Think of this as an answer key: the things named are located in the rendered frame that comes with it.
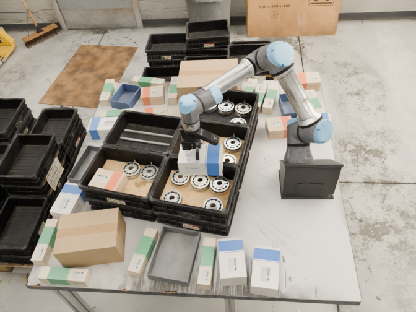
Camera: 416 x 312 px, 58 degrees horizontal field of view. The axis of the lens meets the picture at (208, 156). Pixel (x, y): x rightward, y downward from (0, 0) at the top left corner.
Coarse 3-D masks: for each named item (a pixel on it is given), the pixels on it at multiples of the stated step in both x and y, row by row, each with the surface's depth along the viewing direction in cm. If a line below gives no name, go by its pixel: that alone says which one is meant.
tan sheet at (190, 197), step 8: (192, 176) 204; (168, 184) 201; (184, 192) 197; (192, 192) 197; (200, 192) 197; (208, 192) 196; (184, 200) 194; (192, 200) 194; (200, 200) 193; (224, 200) 192; (224, 208) 189
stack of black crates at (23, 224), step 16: (16, 208) 269; (32, 208) 268; (48, 208) 263; (0, 224) 254; (16, 224) 260; (32, 224) 258; (0, 240) 252; (16, 240) 251; (32, 240) 243; (0, 256) 245; (16, 256) 244
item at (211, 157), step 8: (208, 144) 177; (184, 152) 174; (200, 152) 174; (208, 152) 173; (216, 152) 173; (184, 160) 171; (200, 160) 170; (208, 160) 170; (216, 160) 170; (184, 168) 173; (192, 168) 173; (200, 168) 172; (208, 168) 172; (216, 168) 172
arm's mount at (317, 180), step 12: (288, 168) 186; (300, 168) 185; (312, 168) 185; (324, 168) 184; (336, 168) 184; (288, 180) 193; (300, 180) 192; (312, 180) 192; (324, 180) 191; (336, 180) 191; (288, 192) 200; (300, 192) 199; (312, 192) 199; (324, 192) 199
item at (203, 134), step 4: (200, 128) 164; (200, 132) 162; (204, 132) 163; (208, 132) 164; (196, 136) 162; (200, 136) 162; (204, 136) 162; (208, 136) 163; (212, 136) 164; (216, 136) 165; (204, 140) 163; (208, 140) 163; (212, 140) 163; (216, 140) 164; (212, 144) 165; (216, 144) 164
